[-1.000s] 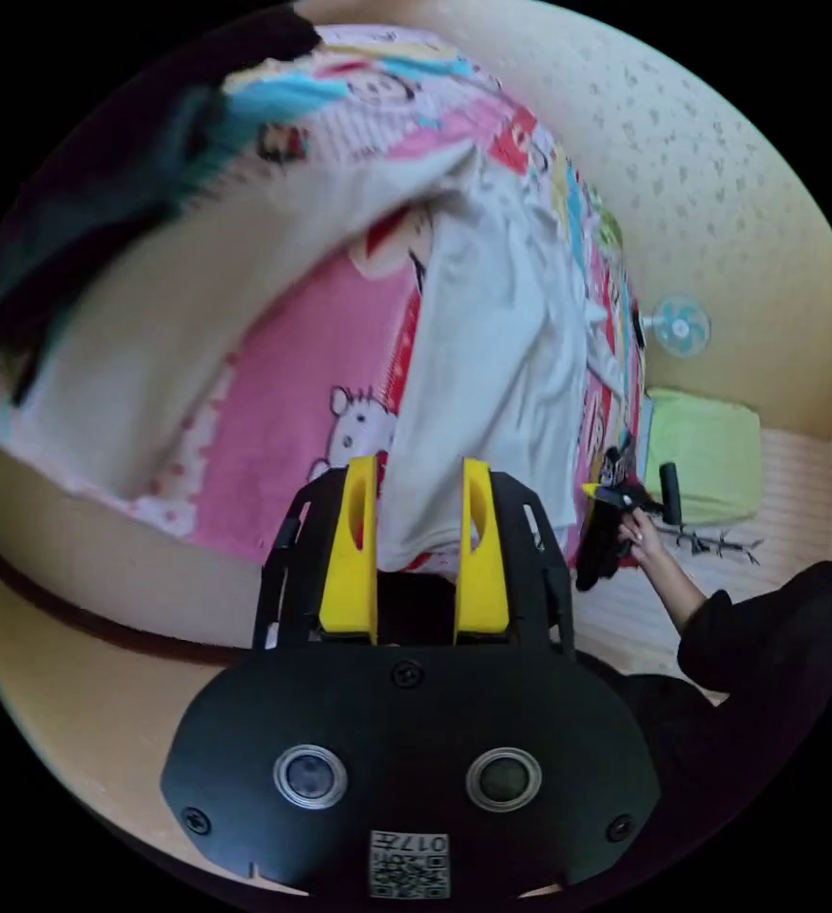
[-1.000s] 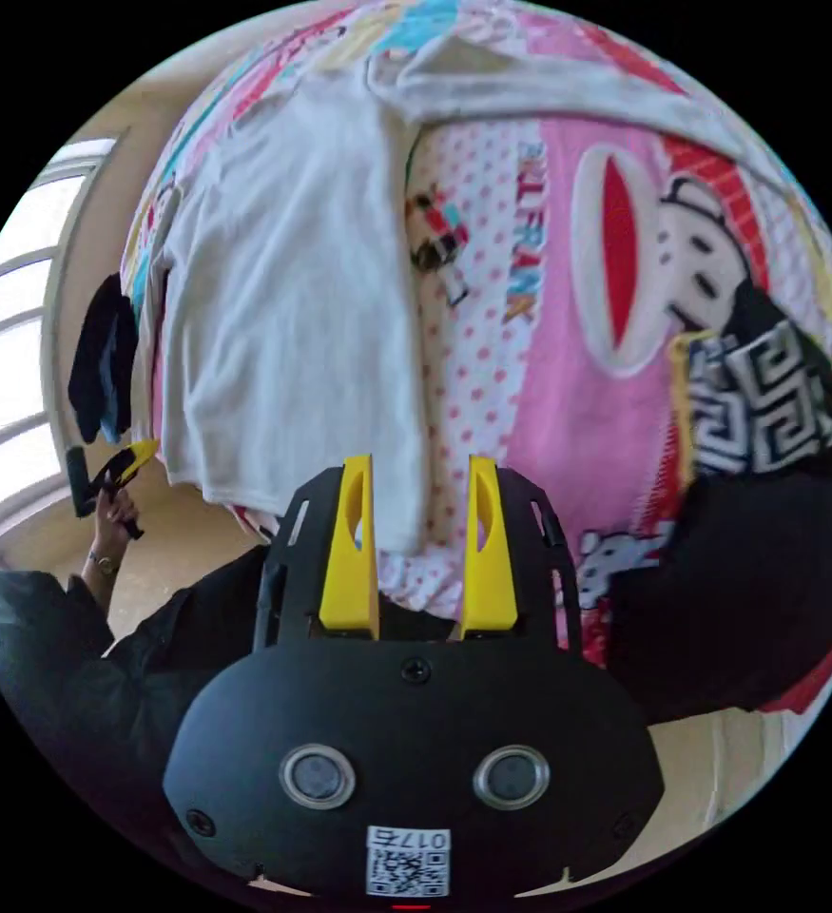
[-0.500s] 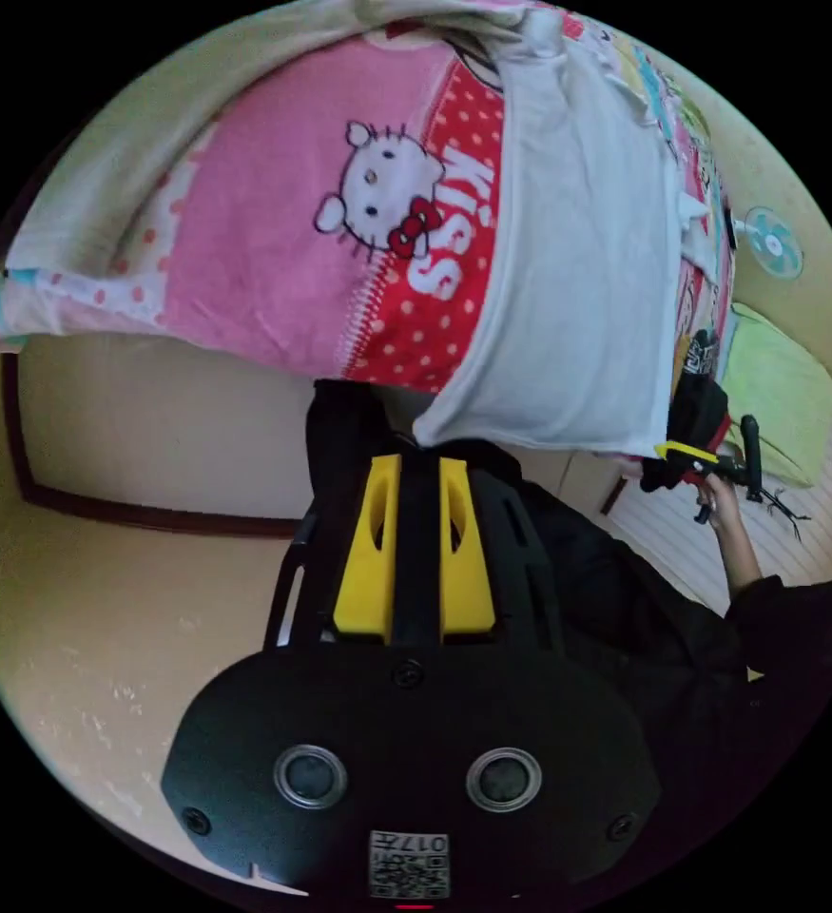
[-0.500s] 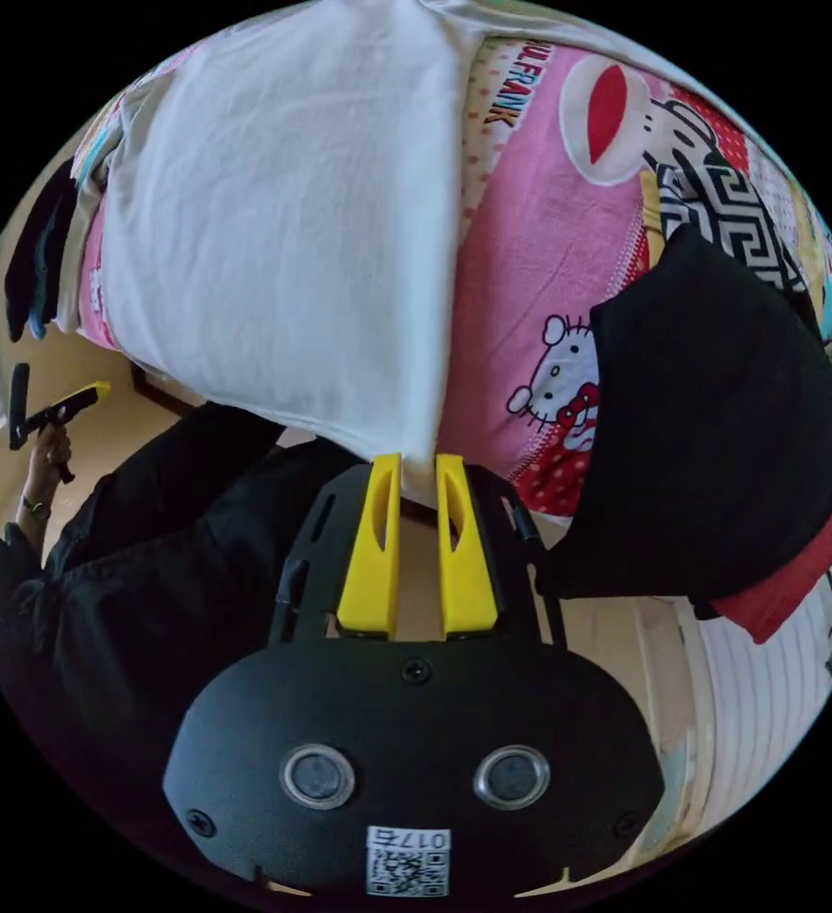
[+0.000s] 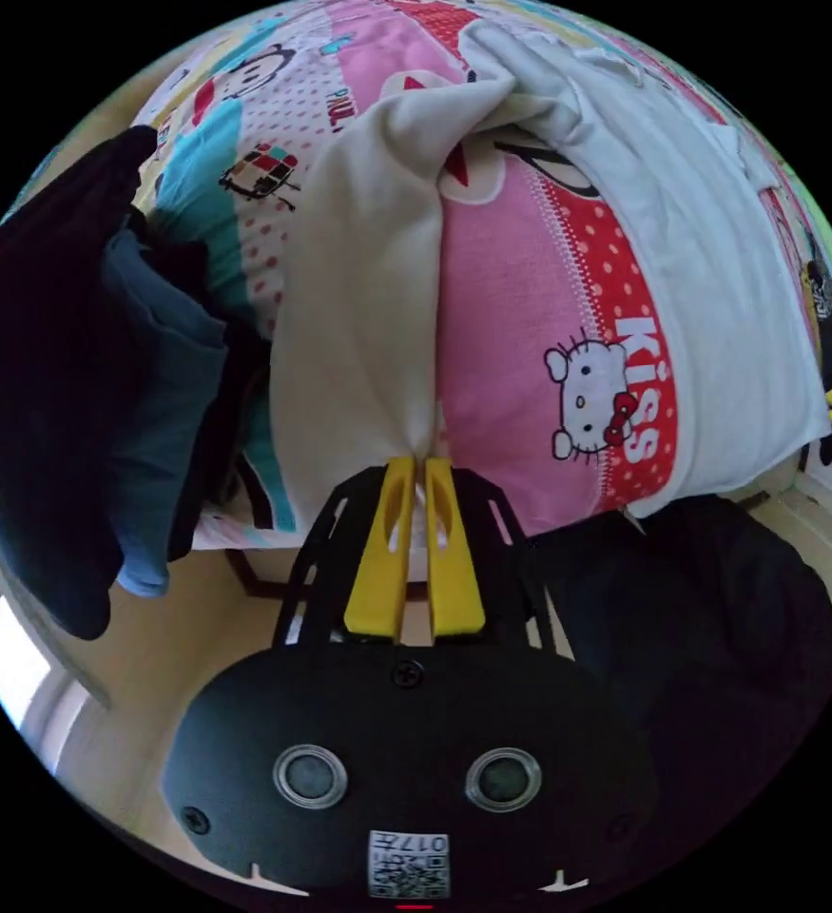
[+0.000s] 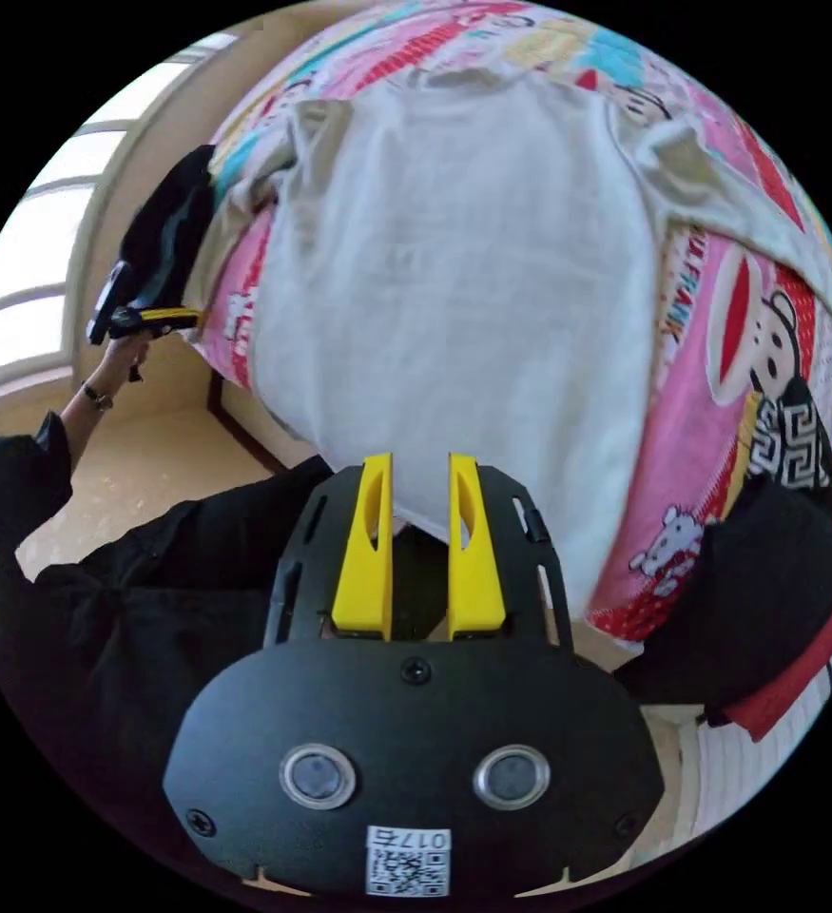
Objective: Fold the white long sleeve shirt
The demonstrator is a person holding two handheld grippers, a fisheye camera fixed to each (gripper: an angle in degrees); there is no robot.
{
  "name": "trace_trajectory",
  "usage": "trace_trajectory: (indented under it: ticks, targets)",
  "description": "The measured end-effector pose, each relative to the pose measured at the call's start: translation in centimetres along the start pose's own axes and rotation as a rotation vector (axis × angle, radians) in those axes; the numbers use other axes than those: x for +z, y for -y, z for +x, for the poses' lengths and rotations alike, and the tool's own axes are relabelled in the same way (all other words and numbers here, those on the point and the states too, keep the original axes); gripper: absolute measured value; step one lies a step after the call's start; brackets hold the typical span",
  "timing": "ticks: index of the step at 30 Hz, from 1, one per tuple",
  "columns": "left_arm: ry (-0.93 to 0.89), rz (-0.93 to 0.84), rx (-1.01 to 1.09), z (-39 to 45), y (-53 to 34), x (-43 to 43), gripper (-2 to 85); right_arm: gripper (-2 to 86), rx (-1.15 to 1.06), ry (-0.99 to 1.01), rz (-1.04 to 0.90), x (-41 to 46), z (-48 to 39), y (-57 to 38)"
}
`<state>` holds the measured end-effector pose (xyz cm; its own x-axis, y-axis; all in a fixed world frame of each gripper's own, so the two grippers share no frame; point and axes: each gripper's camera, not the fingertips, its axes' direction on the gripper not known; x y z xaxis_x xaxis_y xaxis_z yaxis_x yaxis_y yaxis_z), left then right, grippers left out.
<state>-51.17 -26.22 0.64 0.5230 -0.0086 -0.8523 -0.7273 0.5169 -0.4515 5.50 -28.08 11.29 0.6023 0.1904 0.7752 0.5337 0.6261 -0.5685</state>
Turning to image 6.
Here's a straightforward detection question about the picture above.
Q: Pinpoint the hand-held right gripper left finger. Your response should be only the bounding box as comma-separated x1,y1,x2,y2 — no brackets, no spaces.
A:
329,452,396,641

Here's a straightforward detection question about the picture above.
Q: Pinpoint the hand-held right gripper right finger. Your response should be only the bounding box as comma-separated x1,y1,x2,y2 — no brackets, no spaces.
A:
447,452,509,641

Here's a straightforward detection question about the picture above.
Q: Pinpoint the pile of black and red clothes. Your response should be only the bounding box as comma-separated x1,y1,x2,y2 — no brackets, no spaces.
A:
611,374,832,743

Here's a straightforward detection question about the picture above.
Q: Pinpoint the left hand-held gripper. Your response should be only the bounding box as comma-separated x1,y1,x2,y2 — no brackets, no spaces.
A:
85,260,202,347

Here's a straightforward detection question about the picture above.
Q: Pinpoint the window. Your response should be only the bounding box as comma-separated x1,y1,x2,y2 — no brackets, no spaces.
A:
0,31,240,422

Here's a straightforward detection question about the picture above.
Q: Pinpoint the pile of dark clothes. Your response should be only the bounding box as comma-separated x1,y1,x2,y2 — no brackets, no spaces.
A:
117,145,219,312

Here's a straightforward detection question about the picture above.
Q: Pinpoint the person's left hand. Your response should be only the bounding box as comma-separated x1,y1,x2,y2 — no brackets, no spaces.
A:
104,330,153,388

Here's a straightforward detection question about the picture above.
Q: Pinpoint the bed with cartoon printed sheet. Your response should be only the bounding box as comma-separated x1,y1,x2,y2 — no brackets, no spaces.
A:
186,0,832,654

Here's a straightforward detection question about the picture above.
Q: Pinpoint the person's body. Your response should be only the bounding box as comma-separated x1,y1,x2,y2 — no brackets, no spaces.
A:
0,410,453,879

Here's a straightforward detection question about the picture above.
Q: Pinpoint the white long sleeve shirt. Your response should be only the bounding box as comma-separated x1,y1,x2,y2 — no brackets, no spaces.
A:
226,68,832,622

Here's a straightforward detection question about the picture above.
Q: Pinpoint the person's left forearm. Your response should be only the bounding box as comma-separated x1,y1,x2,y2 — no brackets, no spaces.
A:
64,364,123,461

